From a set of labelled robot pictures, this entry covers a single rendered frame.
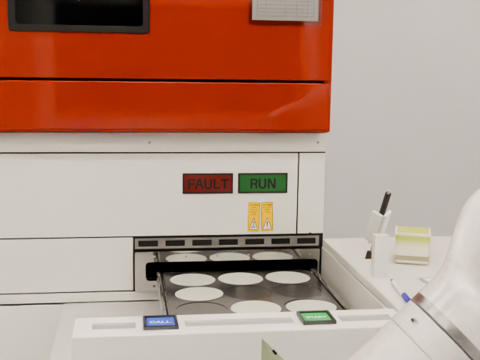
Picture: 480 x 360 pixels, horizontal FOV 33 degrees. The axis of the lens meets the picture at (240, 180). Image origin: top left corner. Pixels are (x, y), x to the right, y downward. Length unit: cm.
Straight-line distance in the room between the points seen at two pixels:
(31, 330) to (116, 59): 66
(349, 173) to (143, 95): 183
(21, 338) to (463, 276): 120
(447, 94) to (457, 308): 263
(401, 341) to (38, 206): 107
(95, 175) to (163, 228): 20
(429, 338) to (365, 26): 256
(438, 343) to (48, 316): 113
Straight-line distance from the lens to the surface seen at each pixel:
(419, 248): 173
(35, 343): 197
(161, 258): 189
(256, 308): 161
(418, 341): 102
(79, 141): 185
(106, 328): 133
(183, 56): 179
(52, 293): 193
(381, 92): 350
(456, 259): 106
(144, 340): 129
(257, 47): 181
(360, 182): 351
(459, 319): 102
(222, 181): 187
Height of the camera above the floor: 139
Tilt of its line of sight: 9 degrees down
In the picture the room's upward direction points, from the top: 1 degrees clockwise
